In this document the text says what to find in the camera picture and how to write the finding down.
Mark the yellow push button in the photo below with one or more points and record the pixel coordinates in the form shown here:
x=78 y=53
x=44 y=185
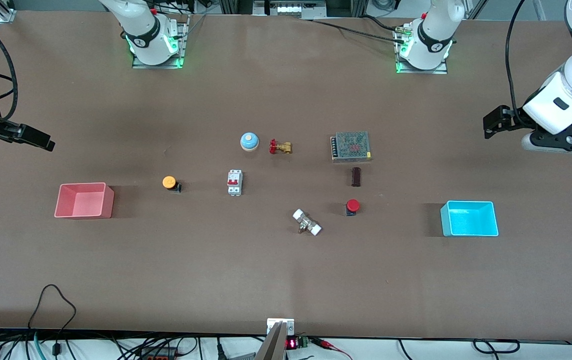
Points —
x=168 y=182

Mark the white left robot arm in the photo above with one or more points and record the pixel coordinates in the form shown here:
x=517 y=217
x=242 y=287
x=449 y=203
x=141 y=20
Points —
x=436 y=30

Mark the red alligator clip lead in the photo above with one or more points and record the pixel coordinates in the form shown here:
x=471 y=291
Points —
x=327 y=344

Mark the red push button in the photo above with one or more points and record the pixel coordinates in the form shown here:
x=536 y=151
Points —
x=352 y=205

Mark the white red circuit breaker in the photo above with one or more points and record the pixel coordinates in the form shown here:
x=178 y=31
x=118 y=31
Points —
x=234 y=182

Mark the cyan plastic box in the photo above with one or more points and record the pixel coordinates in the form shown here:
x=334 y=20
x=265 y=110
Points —
x=471 y=222

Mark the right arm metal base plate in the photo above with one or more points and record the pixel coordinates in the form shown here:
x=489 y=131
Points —
x=158 y=66

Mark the metal mesh power supply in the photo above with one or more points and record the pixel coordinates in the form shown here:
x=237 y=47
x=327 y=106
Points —
x=351 y=146

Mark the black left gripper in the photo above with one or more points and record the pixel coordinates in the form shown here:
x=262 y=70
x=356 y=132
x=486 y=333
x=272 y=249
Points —
x=511 y=120

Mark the round blue bell button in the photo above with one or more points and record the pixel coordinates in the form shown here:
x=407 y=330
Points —
x=249 y=141

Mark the aluminium frame with connectors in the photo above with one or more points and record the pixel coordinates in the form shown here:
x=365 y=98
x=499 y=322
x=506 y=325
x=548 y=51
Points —
x=288 y=9

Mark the dark brown cylinder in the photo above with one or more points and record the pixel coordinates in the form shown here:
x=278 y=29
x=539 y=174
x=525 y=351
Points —
x=356 y=177

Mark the metal valve white ends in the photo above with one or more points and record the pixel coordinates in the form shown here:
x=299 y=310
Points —
x=307 y=223

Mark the red LED display module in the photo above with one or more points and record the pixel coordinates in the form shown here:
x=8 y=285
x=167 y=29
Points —
x=291 y=343

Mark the pink plastic box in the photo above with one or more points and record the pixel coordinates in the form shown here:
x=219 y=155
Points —
x=83 y=202

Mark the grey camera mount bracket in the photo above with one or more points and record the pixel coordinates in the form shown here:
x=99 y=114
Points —
x=272 y=345

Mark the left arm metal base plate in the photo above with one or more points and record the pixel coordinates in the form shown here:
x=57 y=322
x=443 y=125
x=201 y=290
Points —
x=423 y=71

